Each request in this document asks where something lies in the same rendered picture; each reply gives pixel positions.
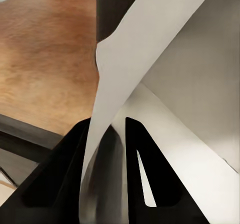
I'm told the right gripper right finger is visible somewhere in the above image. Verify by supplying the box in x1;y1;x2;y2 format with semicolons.
125;117;210;224

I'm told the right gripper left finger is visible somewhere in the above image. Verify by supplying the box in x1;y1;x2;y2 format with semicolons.
0;117;91;224

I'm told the paper coffee filter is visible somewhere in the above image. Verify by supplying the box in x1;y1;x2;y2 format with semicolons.
78;0;240;224

